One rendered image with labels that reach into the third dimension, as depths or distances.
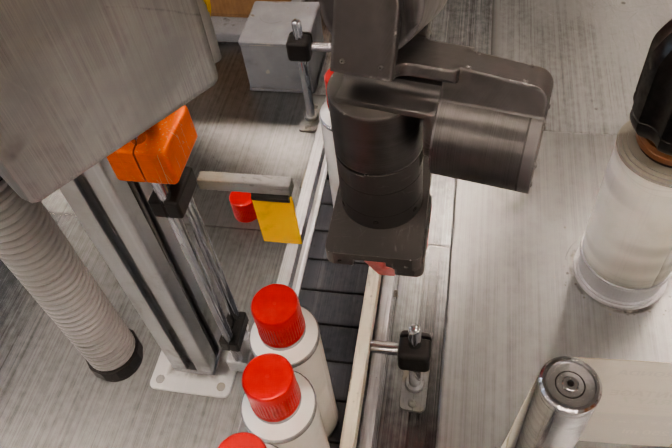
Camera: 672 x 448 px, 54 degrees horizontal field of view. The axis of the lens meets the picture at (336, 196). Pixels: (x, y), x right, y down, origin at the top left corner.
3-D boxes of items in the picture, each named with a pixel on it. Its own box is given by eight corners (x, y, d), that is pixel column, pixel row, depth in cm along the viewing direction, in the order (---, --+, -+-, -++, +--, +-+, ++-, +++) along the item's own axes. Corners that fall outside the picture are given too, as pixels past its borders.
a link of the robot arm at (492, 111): (385, -57, 40) (335, -36, 33) (581, -35, 37) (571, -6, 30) (370, 124, 46) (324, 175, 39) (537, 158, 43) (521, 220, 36)
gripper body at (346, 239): (434, 163, 51) (436, 91, 45) (420, 276, 44) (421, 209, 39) (350, 157, 52) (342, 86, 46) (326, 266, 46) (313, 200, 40)
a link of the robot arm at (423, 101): (344, 34, 40) (309, 96, 37) (456, 51, 38) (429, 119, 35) (353, 115, 46) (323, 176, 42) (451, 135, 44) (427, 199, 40)
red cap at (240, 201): (231, 222, 82) (226, 206, 80) (236, 201, 84) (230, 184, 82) (258, 222, 82) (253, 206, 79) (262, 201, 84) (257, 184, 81)
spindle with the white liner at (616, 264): (672, 315, 63) (817, 73, 41) (575, 305, 65) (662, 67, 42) (659, 240, 69) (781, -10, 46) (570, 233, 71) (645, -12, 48)
